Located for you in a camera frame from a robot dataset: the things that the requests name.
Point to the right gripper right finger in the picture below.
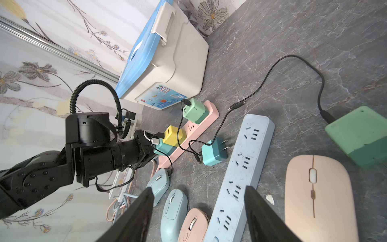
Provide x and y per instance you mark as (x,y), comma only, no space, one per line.
(264,224)

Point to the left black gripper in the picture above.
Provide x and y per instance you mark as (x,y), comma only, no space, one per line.
(145,149)

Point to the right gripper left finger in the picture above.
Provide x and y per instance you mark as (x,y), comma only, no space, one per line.
(133,226)

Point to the light blue power strip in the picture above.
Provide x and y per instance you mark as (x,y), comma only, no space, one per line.
(246,163)

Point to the peach mouse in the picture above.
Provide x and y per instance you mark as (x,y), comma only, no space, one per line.
(319,203)

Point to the green charger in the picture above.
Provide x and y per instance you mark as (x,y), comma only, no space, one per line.
(194,111)
(361,135)

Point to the teal charger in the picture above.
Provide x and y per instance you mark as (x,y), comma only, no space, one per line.
(215,153)
(163,148)

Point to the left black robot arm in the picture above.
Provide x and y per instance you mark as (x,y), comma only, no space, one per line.
(91,149)

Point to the blue mouse near strip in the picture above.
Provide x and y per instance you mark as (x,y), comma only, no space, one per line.
(159,183)

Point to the blue mouse left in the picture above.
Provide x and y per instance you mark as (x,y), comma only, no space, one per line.
(173,215)

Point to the pink mouse left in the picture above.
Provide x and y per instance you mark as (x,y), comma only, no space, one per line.
(194,227)

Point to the teal charger on pink strip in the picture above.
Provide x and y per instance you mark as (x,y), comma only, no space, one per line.
(163,148)

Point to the white multi socket power strip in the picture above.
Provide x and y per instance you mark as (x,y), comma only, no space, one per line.
(120,178)

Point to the yellow charger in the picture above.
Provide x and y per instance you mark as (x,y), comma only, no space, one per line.
(174,136)

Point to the pink power strip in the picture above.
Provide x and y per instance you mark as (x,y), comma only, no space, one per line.
(193,131)

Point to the blue lid storage box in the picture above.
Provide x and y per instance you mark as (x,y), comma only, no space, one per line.
(167,62)

